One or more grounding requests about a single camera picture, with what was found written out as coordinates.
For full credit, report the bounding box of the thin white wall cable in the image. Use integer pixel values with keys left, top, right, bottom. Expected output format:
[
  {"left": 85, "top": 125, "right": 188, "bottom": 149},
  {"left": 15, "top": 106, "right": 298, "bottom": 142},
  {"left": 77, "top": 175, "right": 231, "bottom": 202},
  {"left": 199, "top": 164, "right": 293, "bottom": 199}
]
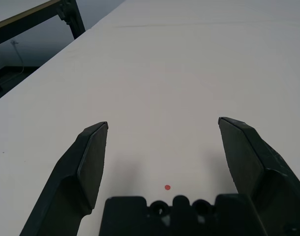
[{"left": 10, "top": 40, "right": 25, "bottom": 74}]

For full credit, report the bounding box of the black metal frame table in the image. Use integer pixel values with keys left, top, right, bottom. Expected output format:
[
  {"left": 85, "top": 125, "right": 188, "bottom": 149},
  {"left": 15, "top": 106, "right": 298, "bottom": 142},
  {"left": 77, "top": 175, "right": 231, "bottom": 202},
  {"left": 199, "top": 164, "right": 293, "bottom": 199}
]
[{"left": 0, "top": 0, "right": 86, "bottom": 49}]

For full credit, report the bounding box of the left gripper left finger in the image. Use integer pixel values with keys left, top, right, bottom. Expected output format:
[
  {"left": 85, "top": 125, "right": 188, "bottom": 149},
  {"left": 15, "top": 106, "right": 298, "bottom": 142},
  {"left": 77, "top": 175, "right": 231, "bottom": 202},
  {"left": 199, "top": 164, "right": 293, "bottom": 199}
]
[{"left": 19, "top": 121, "right": 109, "bottom": 236}]

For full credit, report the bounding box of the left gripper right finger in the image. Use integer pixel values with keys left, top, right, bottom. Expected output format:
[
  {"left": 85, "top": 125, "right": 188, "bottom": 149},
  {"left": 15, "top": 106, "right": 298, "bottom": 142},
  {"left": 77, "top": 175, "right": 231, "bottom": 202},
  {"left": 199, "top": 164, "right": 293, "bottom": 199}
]
[{"left": 218, "top": 117, "right": 300, "bottom": 236}]

